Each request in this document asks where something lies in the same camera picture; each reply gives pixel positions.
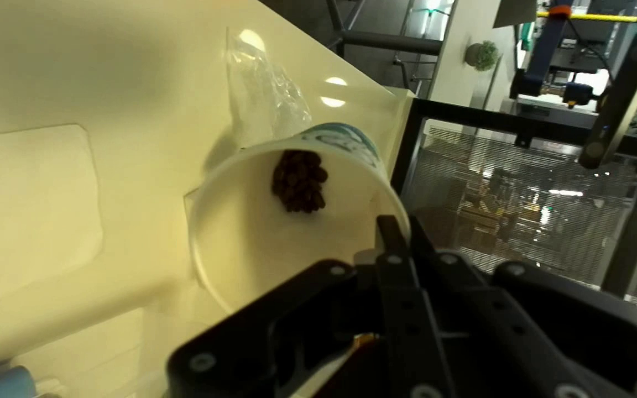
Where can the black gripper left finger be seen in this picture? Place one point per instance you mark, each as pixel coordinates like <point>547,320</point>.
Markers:
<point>286,337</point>

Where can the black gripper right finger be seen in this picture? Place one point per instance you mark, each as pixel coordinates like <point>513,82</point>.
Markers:
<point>513,332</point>

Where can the patterned paper coffee cup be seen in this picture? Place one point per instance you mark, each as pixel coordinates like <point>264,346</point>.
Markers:
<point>244,239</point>

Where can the dark coffee beans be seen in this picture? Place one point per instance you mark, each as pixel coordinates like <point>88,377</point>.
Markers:
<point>296,182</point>

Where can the crumpled clear plastic bag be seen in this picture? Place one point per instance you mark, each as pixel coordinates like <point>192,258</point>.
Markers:
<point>264,101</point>

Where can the white paper napkin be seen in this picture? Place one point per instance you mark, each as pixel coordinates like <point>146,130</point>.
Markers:
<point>50,203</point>

